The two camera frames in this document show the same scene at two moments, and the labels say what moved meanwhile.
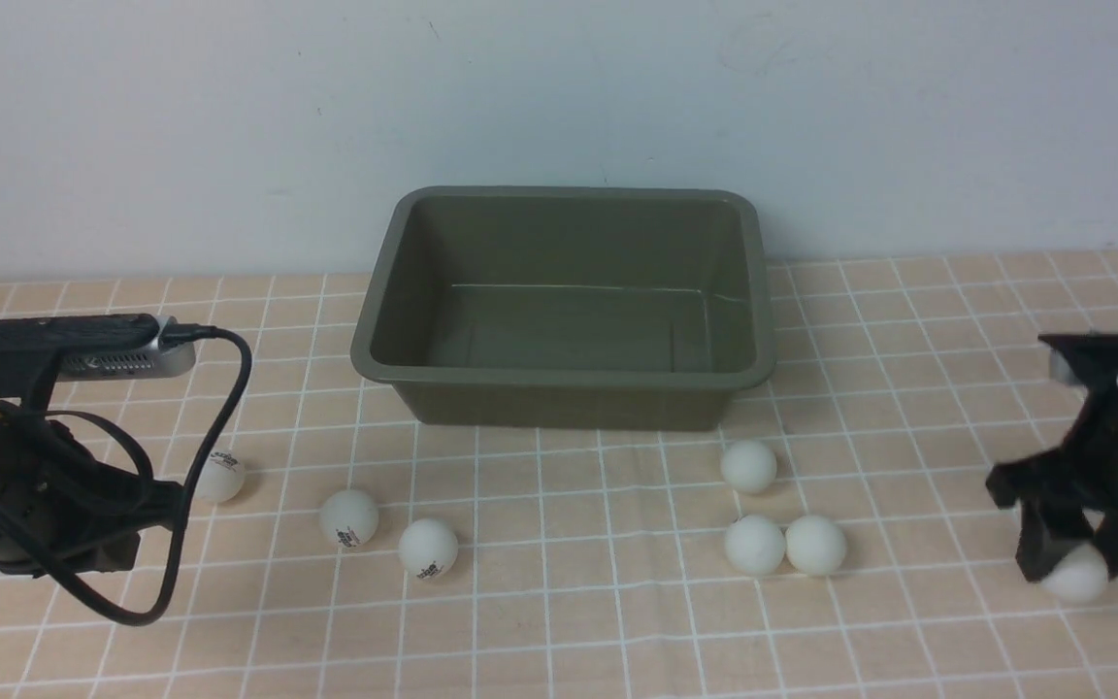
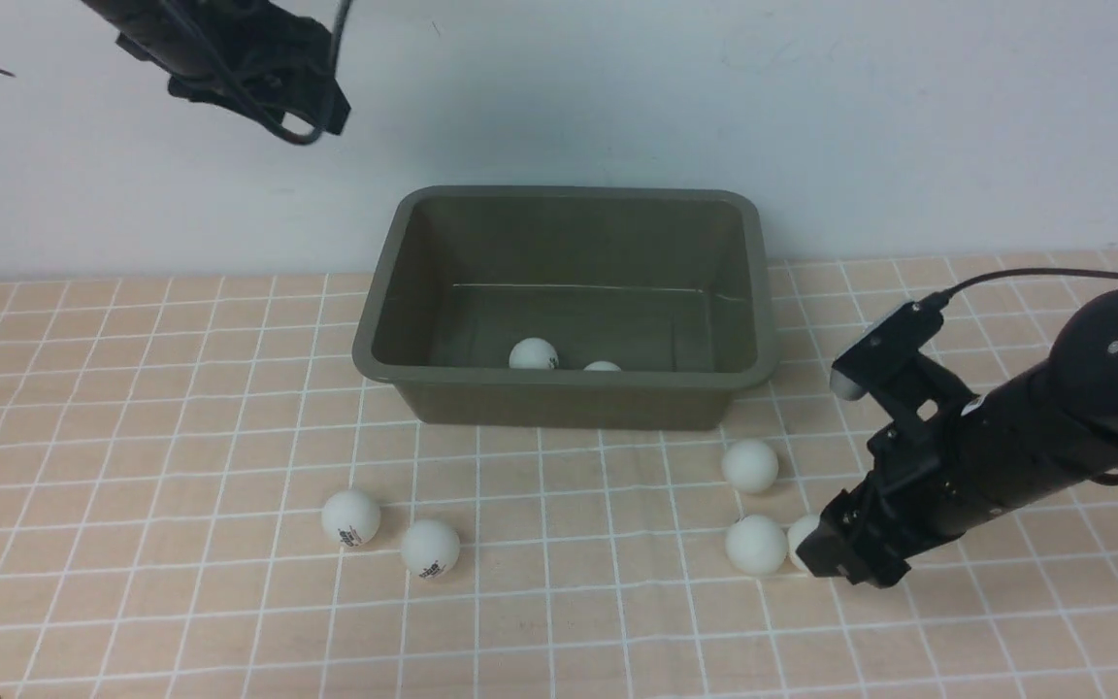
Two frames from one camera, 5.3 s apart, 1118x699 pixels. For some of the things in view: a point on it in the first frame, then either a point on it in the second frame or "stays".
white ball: x=754 y=545 stays
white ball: x=748 y=466 stays
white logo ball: x=428 y=549 stays
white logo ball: x=348 y=517 stays
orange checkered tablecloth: x=836 y=537 stays
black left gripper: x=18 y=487 → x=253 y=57
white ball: x=1081 y=577 → x=602 y=366
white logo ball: x=221 y=478 → x=533 y=352
